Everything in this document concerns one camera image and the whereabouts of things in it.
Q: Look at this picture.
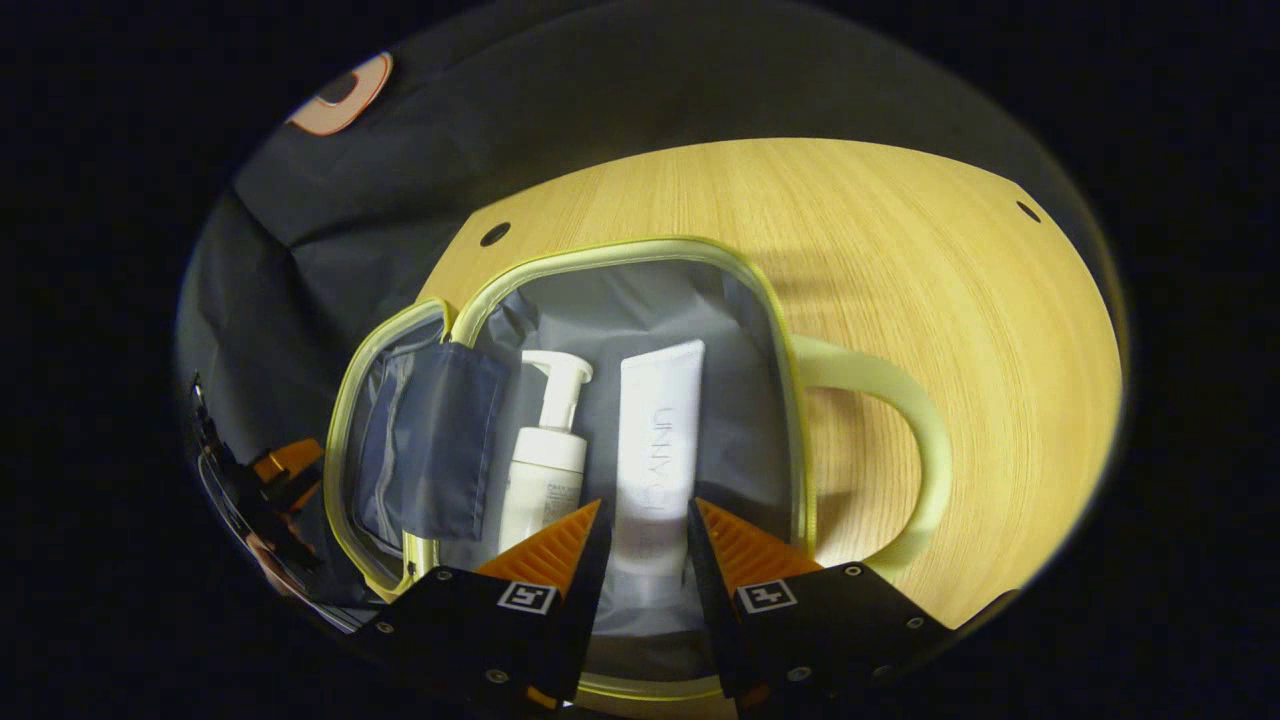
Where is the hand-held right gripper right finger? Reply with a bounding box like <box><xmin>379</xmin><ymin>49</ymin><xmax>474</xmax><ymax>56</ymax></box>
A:
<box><xmin>686</xmin><ymin>497</ymin><xmax>951</xmax><ymax>713</ymax></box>

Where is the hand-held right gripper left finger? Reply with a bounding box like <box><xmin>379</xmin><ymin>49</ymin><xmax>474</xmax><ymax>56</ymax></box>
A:
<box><xmin>355</xmin><ymin>498</ymin><xmax>613</xmax><ymax>713</ymax></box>

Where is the white pump bottle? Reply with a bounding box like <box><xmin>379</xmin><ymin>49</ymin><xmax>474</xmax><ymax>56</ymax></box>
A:
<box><xmin>497</xmin><ymin>350</ymin><xmax>594</xmax><ymax>556</ymax></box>

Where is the white squeeze tube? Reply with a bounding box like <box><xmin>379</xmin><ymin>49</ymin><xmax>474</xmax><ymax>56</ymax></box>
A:
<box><xmin>610</xmin><ymin>340</ymin><xmax>706</xmax><ymax>601</ymax></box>

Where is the pale yellow suitcase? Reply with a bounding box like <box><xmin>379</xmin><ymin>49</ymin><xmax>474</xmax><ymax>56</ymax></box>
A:
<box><xmin>325</xmin><ymin>237</ymin><xmax>951</xmax><ymax>701</ymax></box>

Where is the black backdrop cloth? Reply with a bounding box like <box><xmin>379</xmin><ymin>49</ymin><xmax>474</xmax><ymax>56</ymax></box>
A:
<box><xmin>175</xmin><ymin>0</ymin><xmax>1101</xmax><ymax>641</ymax></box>

